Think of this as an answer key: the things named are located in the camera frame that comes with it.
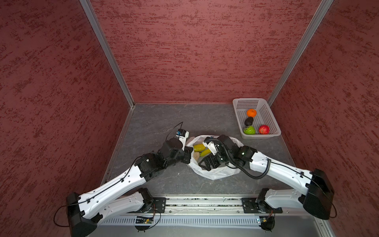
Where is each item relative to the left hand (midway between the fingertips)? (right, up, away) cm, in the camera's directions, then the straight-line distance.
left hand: (192, 152), depth 71 cm
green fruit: (+39, +8, +26) cm, 48 cm away
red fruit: (+49, +9, +27) cm, 56 cm away
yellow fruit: (+4, -2, +18) cm, 19 cm away
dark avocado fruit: (+41, +15, +33) cm, 55 cm away
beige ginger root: (+2, -6, +16) cm, 17 cm away
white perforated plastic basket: (+54, +18, +37) cm, 68 cm away
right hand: (+7, -7, +4) cm, 11 cm away
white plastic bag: (+16, -11, +3) cm, 20 cm away
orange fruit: (+45, +21, +38) cm, 63 cm away
